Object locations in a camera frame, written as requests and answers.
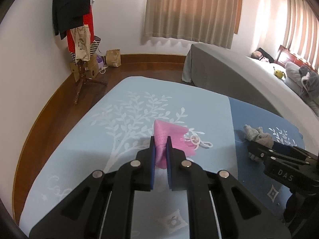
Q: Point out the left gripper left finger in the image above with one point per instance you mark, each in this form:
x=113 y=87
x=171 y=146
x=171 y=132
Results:
x=101 y=205

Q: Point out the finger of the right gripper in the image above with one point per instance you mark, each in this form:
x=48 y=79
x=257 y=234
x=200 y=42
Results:
x=266 y=154
x=290 y=151

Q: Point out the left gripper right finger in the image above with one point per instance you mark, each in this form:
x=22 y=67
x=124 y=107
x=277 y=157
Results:
x=219 y=206

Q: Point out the pink face mask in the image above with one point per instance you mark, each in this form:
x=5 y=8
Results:
x=181 y=137

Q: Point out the grey crumpled sock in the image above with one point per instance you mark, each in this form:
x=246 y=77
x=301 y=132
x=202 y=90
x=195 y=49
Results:
x=258 y=135

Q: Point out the dark grey hoodie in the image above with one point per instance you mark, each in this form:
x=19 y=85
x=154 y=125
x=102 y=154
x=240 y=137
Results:
x=309 y=81

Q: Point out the grey bed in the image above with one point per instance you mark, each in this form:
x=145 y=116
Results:
x=240 y=77

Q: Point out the yellow plush toy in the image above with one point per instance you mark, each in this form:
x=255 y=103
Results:
x=279 y=73

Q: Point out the blue tree pattern tablecloth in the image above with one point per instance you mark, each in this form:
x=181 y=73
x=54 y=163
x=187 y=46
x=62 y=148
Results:
x=122 y=123

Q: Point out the red wooden headboard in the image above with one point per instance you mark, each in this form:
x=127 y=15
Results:
x=284 y=56

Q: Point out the dark bag on bed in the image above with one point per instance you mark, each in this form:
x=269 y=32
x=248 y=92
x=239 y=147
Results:
x=262 y=55

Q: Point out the beige right curtain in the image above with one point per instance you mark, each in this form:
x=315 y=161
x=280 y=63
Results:
x=301 y=36

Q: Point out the beige curtain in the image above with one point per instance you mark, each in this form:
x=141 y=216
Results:
x=301 y=36
x=205 y=21

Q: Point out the wooden coat rack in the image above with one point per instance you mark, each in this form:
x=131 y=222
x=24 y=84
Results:
x=83 y=80

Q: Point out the cardboard box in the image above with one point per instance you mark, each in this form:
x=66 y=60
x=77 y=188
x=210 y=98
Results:
x=91 y=68

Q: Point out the brown paper bag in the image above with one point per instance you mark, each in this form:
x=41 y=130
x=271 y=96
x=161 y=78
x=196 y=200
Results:
x=113 y=58

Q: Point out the beige left curtain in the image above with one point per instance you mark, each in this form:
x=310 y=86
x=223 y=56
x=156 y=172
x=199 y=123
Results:
x=205 y=21

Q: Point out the striped basket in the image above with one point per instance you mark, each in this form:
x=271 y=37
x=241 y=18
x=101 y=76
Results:
x=93 y=48

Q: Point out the beige tote bag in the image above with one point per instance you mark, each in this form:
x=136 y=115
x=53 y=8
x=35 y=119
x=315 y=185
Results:
x=81 y=37

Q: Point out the red hanging garment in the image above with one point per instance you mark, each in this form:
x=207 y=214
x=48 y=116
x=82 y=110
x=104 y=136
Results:
x=87 y=19

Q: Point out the black hanging coat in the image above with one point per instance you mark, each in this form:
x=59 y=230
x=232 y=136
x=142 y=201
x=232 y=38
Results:
x=68 y=14

